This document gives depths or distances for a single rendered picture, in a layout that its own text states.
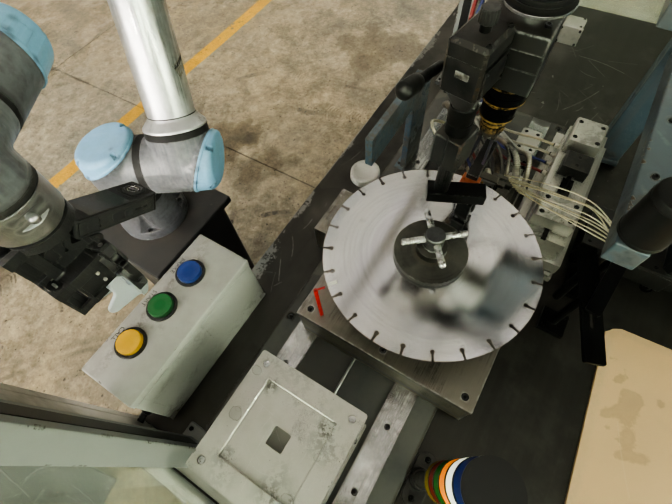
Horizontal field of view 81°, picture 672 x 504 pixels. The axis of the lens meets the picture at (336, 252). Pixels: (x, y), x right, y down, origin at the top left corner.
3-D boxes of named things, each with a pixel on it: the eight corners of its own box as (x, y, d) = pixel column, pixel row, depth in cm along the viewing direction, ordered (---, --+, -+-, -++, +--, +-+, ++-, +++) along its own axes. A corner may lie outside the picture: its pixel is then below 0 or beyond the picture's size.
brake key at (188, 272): (193, 290, 66) (189, 285, 65) (176, 279, 68) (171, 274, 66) (209, 271, 68) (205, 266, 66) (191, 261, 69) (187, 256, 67)
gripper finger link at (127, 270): (122, 280, 54) (84, 249, 47) (132, 270, 55) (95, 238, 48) (146, 296, 53) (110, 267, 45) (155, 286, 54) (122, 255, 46)
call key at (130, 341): (134, 362, 61) (127, 359, 59) (116, 349, 62) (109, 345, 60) (152, 340, 63) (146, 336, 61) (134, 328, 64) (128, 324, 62)
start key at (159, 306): (165, 324, 64) (159, 320, 62) (147, 313, 65) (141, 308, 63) (181, 304, 65) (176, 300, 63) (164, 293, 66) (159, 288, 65)
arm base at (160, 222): (110, 222, 92) (83, 197, 83) (155, 178, 98) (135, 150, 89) (156, 250, 87) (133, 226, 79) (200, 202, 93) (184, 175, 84)
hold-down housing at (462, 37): (452, 181, 51) (500, 31, 33) (422, 164, 53) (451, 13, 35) (475, 155, 53) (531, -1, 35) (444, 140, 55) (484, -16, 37)
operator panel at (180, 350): (173, 420, 70) (129, 408, 57) (130, 387, 73) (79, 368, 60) (266, 293, 81) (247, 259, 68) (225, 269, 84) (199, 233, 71)
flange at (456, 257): (379, 261, 60) (380, 253, 58) (416, 211, 64) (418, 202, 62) (445, 300, 56) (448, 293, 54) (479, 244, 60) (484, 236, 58)
